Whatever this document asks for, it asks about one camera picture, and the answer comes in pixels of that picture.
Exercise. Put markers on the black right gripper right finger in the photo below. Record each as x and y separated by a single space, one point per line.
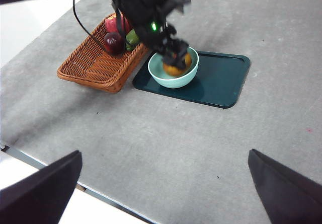
289 196

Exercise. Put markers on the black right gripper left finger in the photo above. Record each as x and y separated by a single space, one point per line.
37 193

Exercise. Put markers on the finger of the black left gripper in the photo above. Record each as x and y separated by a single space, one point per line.
183 60
169 61

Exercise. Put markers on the brown kiwi fruit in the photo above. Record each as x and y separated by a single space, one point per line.
173 71

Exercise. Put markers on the teal bowl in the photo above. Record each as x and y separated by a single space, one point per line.
173 81

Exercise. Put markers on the green avocado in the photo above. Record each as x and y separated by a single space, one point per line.
132 40

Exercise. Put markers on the dark green tray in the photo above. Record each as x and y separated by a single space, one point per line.
219 80

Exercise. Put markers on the dark red plum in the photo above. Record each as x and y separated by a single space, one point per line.
113 42

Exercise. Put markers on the red apple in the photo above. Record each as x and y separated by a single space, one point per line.
112 24

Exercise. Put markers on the brown wicker basket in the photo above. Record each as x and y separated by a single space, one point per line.
95 68

